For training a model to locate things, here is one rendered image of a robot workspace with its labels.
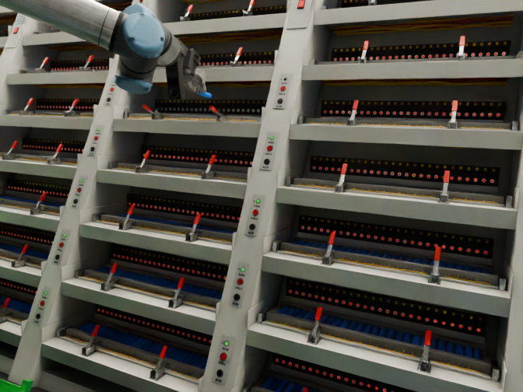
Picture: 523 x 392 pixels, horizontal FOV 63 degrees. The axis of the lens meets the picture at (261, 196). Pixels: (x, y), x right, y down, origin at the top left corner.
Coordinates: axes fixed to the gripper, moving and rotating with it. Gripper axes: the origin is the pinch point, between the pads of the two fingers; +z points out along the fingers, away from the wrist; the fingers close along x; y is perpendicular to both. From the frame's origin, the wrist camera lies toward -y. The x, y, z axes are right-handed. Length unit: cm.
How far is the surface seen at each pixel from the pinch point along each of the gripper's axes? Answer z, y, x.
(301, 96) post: 7.3, 2.7, -32.7
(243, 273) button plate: 1, -55, -28
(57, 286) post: 2, -71, 39
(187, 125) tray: 4.1, -10.4, 4.5
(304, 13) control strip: 3.8, 30.0, -29.8
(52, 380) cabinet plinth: 5, -100, 32
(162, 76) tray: 5.7, 8.9, 21.3
